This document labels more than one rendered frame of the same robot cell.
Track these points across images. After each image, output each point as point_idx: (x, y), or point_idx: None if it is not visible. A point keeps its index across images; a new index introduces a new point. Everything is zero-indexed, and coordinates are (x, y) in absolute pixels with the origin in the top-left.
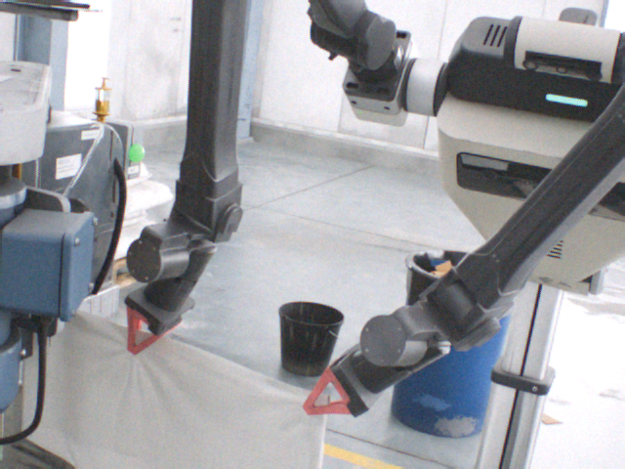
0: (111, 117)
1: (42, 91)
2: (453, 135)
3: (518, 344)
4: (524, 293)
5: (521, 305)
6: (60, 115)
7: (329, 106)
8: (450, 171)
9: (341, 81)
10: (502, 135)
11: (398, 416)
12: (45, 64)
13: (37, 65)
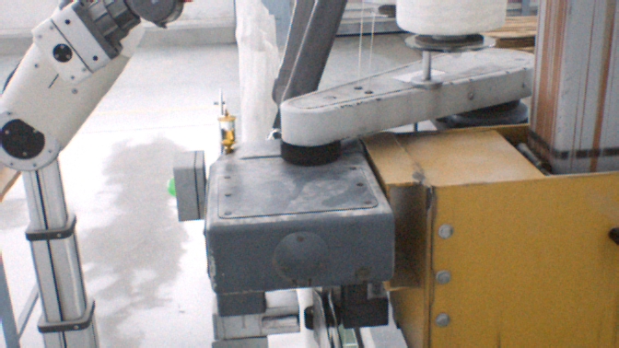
0: (178, 163)
1: (415, 62)
2: (129, 55)
3: (62, 203)
4: (54, 166)
5: (56, 175)
6: (241, 163)
7: None
8: (109, 87)
9: None
10: (126, 43)
11: None
12: (286, 101)
13: (302, 98)
